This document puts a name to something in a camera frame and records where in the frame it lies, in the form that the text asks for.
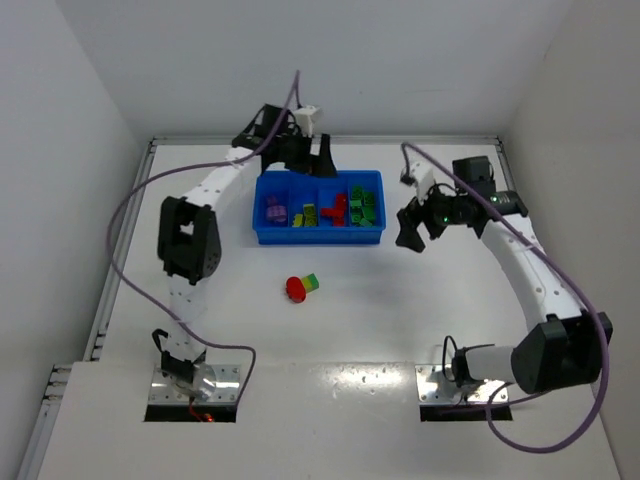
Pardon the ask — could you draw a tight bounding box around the small lime lego brick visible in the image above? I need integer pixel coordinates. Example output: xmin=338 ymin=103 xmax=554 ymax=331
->
xmin=303 ymin=203 xmax=317 ymax=216

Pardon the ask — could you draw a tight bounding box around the small green lego brick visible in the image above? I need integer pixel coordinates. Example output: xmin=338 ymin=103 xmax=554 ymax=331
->
xmin=349 ymin=200 xmax=362 ymax=226

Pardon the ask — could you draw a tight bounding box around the long lime lego brick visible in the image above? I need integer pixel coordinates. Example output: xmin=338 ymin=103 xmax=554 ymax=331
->
xmin=303 ymin=214 xmax=318 ymax=227

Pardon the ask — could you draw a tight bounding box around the red yellow green lego stack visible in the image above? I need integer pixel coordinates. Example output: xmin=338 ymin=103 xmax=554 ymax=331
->
xmin=285 ymin=273 xmax=319 ymax=303

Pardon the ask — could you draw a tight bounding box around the dark green lego brick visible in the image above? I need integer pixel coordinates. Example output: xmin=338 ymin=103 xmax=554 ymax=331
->
xmin=350 ymin=185 xmax=364 ymax=203

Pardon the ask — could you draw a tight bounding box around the green purple lego stack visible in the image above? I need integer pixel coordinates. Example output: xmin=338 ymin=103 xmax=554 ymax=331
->
xmin=358 ymin=207 xmax=376 ymax=227

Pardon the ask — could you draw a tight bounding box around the long green lego brick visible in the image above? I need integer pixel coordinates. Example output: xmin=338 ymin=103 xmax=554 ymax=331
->
xmin=362 ymin=191 xmax=376 ymax=207

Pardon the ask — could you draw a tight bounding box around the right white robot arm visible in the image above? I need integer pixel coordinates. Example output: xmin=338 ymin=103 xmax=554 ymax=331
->
xmin=396 ymin=156 xmax=613 ymax=394

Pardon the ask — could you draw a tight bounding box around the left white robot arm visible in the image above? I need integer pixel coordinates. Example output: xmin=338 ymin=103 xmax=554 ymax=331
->
xmin=153 ymin=104 xmax=337 ymax=401

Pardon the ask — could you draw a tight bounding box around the blue divided plastic bin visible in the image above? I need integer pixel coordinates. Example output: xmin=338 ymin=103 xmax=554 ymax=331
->
xmin=253 ymin=170 xmax=386 ymax=245

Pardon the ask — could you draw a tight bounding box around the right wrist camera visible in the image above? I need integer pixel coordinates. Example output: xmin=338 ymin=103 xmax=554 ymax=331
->
xmin=400 ymin=161 xmax=435 ymax=204

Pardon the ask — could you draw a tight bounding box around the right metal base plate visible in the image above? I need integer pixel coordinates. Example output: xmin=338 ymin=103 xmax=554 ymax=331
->
xmin=415 ymin=363 xmax=504 ymax=407

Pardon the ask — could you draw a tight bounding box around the metal base plate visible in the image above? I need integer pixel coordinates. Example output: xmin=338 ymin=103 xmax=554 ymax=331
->
xmin=415 ymin=363 xmax=504 ymax=407
xmin=148 ymin=364 xmax=240 ymax=407

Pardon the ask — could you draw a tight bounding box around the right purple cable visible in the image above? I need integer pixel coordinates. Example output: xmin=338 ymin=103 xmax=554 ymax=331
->
xmin=400 ymin=142 xmax=612 ymax=454

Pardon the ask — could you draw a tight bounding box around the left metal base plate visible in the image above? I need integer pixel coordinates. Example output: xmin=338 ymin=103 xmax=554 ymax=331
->
xmin=148 ymin=364 xmax=240 ymax=407

